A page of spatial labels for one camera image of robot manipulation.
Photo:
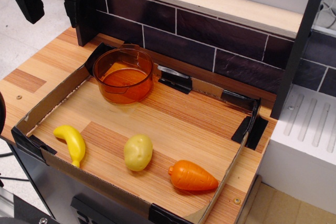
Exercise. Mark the black vertical post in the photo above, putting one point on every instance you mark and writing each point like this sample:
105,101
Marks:
304,31

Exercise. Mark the yellow plastic toy banana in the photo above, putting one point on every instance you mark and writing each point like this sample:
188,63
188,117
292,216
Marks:
75,142

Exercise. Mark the yellow plastic toy potato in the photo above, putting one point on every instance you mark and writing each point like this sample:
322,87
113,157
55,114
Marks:
138,152

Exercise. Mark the light wooden shelf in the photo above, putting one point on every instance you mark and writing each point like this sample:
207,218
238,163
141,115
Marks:
243,12

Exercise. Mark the cardboard fence with black tape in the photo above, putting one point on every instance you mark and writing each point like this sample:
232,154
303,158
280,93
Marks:
218,130

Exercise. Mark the transparent orange plastic pot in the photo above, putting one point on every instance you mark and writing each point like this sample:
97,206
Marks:
124,75

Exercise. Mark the white ribbed drainboard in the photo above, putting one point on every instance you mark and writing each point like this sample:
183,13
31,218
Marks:
300,157

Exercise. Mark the black toy oven handle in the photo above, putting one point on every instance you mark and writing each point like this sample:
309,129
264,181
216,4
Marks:
89,211

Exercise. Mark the dark tiled backsplash panel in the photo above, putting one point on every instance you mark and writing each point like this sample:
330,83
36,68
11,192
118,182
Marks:
252,52

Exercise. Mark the orange plastic toy carrot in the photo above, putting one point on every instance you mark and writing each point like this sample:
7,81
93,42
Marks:
187,175

